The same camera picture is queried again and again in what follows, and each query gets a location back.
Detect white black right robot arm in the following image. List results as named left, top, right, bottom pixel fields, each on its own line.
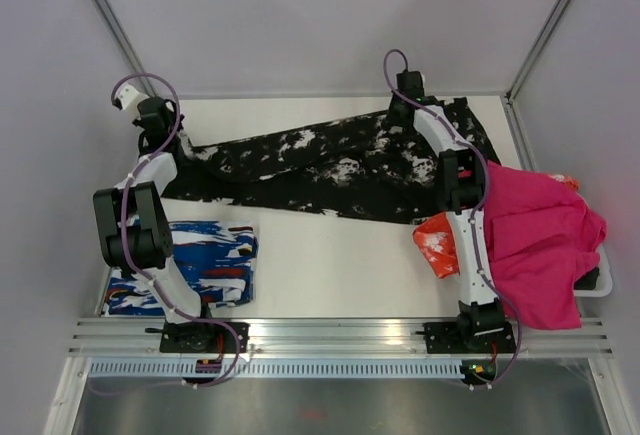
left=390, top=68, right=506, bottom=351

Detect white laundry basket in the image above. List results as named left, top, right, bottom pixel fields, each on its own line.
left=573, top=245, right=613, bottom=298

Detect left aluminium frame post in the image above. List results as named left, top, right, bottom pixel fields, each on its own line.
left=90, top=0, right=145, bottom=74

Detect orange white garment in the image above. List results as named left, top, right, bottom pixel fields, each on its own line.
left=412, top=213, right=459, bottom=279

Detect aluminium mounting rail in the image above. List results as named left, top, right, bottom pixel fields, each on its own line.
left=65, top=317, right=613, bottom=359

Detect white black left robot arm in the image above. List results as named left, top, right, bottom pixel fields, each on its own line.
left=92, top=83, right=218, bottom=354

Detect aluminium frame post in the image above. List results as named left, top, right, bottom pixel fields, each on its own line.
left=505, top=0, right=573, bottom=105
left=90, top=0, right=145, bottom=74

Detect pink garment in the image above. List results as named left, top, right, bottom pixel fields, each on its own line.
left=484, top=162, right=607, bottom=330

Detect white slotted cable duct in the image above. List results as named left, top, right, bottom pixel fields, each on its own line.
left=89, top=358, right=464, bottom=380

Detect right aluminium frame post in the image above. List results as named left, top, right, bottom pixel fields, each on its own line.
left=505, top=0, right=573, bottom=105

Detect black white splattered trousers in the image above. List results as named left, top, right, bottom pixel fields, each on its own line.
left=160, top=97, right=501, bottom=226

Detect blue white patterned folded trousers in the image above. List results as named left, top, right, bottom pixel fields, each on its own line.
left=101, top=221, right=259, bottom=317

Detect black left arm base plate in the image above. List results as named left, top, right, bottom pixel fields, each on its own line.
left=144, top=322, right=249, bottom=354

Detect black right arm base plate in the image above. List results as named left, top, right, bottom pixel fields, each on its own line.
left=416, top=321, right=516, bottom=355

